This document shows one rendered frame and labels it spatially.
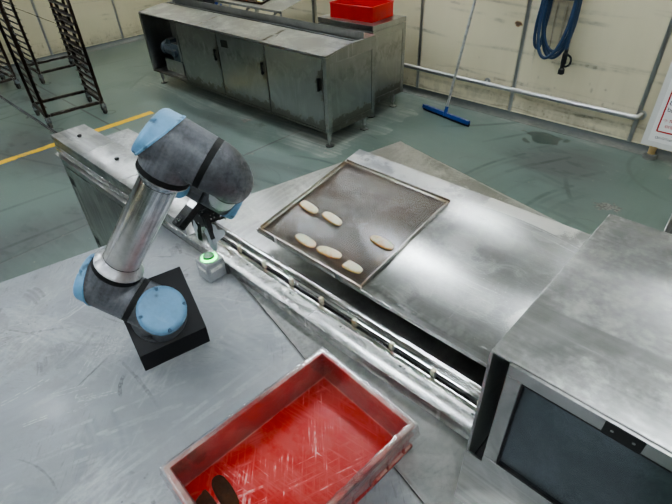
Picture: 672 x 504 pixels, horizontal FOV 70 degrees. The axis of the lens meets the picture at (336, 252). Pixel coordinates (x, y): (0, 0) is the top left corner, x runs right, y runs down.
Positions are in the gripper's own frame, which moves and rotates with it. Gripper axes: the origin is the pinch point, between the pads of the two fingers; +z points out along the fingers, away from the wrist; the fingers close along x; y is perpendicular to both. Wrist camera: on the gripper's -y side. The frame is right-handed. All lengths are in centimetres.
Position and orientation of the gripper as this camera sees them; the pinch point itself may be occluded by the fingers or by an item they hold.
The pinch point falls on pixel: (206, 244)
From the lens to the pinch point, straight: 166.2
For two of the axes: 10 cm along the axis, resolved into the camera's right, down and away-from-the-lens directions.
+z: 0.3, 7.9, 6.1
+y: 6.9, -4.6, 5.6
